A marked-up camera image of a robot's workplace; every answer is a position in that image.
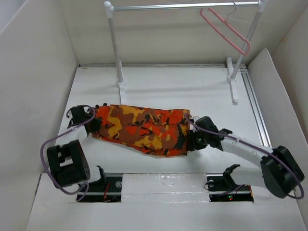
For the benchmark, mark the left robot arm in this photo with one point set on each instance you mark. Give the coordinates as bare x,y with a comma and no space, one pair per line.
67,162

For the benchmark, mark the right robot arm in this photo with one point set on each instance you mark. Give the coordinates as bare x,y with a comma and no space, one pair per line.
280,174

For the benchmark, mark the white clothes rack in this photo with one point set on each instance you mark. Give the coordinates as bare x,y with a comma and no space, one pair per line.
178,32

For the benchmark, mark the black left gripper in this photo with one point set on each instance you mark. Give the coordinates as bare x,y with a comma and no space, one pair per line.
97,123

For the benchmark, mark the white foam block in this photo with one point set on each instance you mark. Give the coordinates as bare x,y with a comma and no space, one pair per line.
164,188

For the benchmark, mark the orange camouflage trousers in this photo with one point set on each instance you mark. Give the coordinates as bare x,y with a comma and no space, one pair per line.
151,131

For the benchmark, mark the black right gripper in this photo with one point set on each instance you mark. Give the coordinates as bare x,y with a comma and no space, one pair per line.
191,143

